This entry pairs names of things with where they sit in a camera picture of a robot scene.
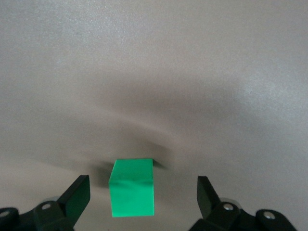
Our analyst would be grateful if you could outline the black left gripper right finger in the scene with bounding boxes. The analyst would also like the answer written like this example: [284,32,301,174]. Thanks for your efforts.
[190,175,299,231]

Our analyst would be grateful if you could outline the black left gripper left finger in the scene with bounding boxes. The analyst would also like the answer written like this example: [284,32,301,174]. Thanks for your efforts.
[0,175,91,231]

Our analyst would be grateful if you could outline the green cube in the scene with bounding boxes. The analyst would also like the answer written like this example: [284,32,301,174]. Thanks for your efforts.
[108,158,154,218]

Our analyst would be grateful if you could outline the brown table mat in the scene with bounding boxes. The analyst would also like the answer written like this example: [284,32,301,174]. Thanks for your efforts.
[0,0,308,231]

